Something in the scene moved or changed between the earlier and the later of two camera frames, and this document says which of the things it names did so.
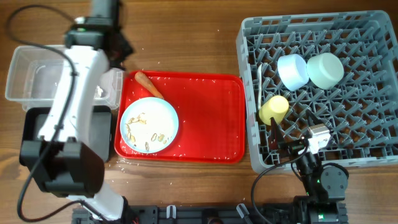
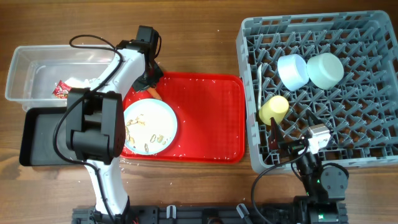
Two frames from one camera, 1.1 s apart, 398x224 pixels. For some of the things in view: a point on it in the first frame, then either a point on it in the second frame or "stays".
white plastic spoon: [259, 84] stays
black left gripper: [129, 50] to [139, 84]
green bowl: [324, 70] stays
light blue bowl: [293, 71] stays
